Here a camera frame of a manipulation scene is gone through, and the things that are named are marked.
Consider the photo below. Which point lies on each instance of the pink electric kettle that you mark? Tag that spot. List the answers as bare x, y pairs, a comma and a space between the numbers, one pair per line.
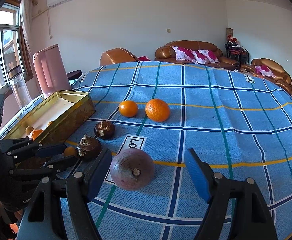
50, 71

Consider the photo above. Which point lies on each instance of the pink curtain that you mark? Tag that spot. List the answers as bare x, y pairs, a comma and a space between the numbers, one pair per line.
26, 12

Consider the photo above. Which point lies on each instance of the blue plaid tablecloth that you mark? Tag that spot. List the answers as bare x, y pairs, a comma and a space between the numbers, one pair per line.
240, 125

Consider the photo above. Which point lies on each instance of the brown leather armchair left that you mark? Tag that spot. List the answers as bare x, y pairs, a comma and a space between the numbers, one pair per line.
117, 55

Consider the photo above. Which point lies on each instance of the floral pillow on armchair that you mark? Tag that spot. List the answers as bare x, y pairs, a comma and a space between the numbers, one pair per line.
263, 70

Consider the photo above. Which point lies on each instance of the dark mangosteen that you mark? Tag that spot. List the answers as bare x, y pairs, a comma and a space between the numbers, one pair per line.
104, 130
88, 148

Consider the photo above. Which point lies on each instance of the brown leather three-seat sofa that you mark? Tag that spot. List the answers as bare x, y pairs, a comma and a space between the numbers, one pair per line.
167, 54

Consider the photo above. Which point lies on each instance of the stacked dark chairs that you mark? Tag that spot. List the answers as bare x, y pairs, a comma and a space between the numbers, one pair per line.
235, 51

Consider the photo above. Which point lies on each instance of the purple round radish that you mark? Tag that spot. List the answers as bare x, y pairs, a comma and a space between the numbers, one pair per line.
132, 169

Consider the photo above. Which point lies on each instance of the dark stool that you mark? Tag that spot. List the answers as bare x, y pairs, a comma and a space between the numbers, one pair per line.
74, 74

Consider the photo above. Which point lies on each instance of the clear glass water bottle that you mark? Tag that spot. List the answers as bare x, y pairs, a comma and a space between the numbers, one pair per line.
19, 87

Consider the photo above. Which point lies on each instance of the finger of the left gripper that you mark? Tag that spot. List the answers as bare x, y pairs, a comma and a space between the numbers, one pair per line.
60, 165
51, 150

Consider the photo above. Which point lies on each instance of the red pillow on armchair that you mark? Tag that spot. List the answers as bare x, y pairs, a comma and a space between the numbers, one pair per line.
144, 58

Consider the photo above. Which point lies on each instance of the window with frame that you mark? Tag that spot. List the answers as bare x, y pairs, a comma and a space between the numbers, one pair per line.
9, 42

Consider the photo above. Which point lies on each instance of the orange inside tin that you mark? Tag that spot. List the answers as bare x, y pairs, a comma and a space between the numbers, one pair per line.
35, 133

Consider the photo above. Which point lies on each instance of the brown leather armchair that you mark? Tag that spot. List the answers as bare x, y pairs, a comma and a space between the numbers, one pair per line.
117, 55
282, 78

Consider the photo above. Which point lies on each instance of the floral pillow on sofa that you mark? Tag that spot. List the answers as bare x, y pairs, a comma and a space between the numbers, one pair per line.
183, 54

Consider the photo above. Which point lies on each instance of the large orange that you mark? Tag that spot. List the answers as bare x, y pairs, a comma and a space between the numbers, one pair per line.
157, 110

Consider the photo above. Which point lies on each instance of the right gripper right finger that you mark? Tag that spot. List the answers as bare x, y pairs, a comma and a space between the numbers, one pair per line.
251, 218

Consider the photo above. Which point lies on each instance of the small tan longan fruit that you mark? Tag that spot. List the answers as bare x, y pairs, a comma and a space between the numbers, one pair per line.
28, 130

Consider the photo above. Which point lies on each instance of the gold metal tin box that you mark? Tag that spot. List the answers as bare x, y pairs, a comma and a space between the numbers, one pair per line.
68, 109

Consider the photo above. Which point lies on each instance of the small orange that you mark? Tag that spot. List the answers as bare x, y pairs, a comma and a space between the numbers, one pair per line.
128, 108
70, 151

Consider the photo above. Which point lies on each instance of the brown leather armchair right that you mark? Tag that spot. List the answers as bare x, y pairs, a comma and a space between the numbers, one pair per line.
282, 78

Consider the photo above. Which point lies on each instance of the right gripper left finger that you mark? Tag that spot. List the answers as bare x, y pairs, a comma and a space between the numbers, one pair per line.
81, 188

